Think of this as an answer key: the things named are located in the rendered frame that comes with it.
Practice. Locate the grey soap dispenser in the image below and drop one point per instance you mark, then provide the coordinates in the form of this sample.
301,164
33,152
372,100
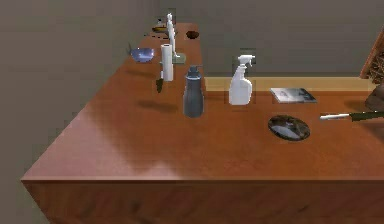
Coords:
193,96

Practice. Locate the dark green small utensil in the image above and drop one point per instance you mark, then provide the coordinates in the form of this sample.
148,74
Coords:
159,84

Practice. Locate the white spray bottle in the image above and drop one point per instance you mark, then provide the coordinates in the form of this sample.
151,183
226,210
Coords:
240,86

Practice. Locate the white paper towel roll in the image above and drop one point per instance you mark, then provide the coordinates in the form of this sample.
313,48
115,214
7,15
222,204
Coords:
167,63

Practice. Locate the brown wooden counter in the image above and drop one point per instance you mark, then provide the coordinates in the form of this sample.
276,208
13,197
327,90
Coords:
140,150

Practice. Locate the blue glass bowl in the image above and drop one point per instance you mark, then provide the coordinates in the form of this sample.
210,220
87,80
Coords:
142,54

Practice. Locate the dark brown small bowl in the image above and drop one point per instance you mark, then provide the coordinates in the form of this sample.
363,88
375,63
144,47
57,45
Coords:
192,34

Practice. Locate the yellow dark pan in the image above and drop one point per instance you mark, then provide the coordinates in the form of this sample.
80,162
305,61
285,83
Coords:
160,28

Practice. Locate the dark round plate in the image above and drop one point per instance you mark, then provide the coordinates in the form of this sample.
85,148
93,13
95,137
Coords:
288,128

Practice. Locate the grey book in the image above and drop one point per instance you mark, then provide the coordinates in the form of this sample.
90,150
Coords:
293,95

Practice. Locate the dark brown lumpy object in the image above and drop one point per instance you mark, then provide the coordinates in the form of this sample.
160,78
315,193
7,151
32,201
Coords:
376,98

